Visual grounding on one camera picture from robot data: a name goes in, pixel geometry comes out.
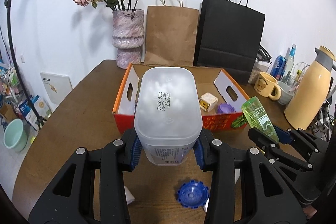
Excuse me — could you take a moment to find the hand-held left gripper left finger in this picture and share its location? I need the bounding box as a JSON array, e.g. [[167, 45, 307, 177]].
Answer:
[[28, 128, 143, 224]]

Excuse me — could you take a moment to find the cluttered storage shelf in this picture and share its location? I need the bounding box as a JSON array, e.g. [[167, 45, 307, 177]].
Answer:
[[0, 56, 19, 109]]

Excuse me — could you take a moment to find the green spray bottle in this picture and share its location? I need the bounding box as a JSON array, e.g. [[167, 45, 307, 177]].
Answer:
[[241, 97, 280, 143]]

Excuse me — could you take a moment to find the tangle of cables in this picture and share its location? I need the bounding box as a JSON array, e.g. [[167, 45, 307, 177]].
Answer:
[[314, 98, 336, 143]]

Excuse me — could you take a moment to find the black light stand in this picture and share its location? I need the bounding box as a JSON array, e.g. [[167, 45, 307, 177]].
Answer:
[[5, 0, 46, 130]]

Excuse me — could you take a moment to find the translucent plastic container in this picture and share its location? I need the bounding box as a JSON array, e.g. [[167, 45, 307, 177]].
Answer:
[[134, 67, 203, 167]]

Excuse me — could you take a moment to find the clear bottle with blue cap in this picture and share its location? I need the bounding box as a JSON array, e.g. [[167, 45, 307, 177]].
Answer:
[[283, 43, 297, 83]]

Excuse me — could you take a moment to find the metal wire rack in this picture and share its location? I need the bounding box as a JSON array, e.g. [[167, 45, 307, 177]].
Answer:
[[293, 63, 310, 85]]

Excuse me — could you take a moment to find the black paper bag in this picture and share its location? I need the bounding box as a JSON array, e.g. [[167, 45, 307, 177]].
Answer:
[[193, 0, 265, 85]]

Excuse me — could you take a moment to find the blue and white carton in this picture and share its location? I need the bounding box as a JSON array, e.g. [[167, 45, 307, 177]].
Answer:
[[18, 95, 51, 131]]

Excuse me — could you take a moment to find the purple gear-shaped cap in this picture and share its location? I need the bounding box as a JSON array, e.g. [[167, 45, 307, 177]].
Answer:
[[217, 103, 236, 115]]

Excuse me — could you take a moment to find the pink mottled vase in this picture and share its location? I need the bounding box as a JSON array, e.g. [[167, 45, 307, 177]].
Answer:
[[112, 9, 145, 69]]

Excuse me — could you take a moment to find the green plastic basin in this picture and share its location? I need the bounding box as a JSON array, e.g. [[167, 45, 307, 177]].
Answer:
[[3, 118, 28, 153]]

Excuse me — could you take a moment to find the beige power adapter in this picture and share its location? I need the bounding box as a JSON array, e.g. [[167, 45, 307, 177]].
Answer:
[[199, 93, 219, 112]]

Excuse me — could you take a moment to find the yellow bear mug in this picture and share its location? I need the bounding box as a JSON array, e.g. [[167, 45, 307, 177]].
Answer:
[[253, 72, 282, 101]]

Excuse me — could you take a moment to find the clear jar with black lid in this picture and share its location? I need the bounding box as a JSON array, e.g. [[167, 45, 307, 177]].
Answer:
[[248, 45, 272, 84]]

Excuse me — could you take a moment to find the red cardboard box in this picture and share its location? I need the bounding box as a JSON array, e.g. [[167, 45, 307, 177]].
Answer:
[[113, 63, 251, 135]]

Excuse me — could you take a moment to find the white flat box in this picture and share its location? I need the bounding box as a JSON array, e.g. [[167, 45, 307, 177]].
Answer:
[[40, 72, 73, 105]]

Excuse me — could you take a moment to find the blue drink can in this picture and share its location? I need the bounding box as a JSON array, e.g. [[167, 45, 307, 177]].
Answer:
[[270, 55, 287, 80]]

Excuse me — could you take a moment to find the brown paper bag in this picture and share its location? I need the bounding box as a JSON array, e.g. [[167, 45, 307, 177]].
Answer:
[[144, 0, 199, 66]]

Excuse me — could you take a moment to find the grey cup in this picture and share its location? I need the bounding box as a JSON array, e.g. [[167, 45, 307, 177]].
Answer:
[[277, 81, 298, 106]]

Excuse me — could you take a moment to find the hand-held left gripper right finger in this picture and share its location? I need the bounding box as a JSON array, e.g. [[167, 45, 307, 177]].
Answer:
[[193, 128, 307, 224]]

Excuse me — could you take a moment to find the blue gear-shaped cap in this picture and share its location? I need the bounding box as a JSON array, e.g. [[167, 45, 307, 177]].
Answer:
[[176, 180, 210, 209]]

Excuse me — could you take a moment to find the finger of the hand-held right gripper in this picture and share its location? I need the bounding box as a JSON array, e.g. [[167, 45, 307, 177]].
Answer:
[[247, 127, 314, 172], [273, 126, 328, 163]]

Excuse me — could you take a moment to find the yellow thermos jug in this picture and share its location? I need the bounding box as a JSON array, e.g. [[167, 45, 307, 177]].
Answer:
[[284, 46, 336, 130]]

